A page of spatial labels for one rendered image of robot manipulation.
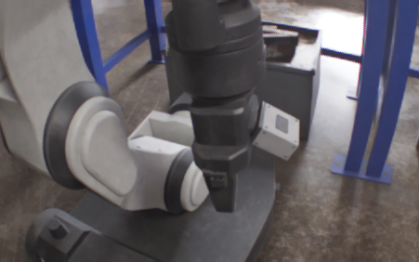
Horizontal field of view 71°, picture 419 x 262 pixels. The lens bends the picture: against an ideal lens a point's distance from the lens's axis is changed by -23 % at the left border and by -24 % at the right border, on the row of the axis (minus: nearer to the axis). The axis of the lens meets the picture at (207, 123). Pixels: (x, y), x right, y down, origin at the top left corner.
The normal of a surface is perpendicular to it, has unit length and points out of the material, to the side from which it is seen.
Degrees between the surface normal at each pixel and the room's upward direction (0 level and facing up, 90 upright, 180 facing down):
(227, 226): 0
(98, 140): 90
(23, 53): 90
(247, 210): 0
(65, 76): 90
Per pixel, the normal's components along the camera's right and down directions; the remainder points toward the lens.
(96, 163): 0.90, 0.20
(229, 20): 0.12, -0.18
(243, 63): 0.47, 0.48
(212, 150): -0.13, -0.80
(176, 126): -0.43, 0.58
